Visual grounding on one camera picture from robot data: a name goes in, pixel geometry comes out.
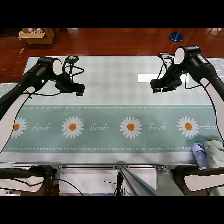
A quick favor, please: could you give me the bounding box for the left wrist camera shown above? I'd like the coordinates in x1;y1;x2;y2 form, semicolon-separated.
62;54;85;78

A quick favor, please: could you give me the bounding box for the pale green T-shirt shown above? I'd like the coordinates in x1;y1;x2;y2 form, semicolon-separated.
202;138;224;168

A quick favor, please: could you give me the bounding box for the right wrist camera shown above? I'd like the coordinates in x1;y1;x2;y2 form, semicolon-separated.
156;51;175;69

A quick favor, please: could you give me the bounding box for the silver frame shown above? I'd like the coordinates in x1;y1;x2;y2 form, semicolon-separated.
0;161;224;197

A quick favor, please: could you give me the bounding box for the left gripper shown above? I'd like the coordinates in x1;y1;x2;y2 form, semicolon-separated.
54;73;86;97

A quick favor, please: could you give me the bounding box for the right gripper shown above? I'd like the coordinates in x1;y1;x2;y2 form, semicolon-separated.
149;67;183;95

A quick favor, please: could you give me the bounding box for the blue round object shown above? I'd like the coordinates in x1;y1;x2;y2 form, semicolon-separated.
168;31;185;44

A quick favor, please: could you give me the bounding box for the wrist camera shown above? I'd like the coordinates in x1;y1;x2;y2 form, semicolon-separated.
62;54;85;78
156;51;175;69

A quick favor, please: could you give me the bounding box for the black cable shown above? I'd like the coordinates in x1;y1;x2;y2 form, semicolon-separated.
53;178;84;197

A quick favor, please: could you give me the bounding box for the wooden box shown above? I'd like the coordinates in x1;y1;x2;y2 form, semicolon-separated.
17;27;56;46

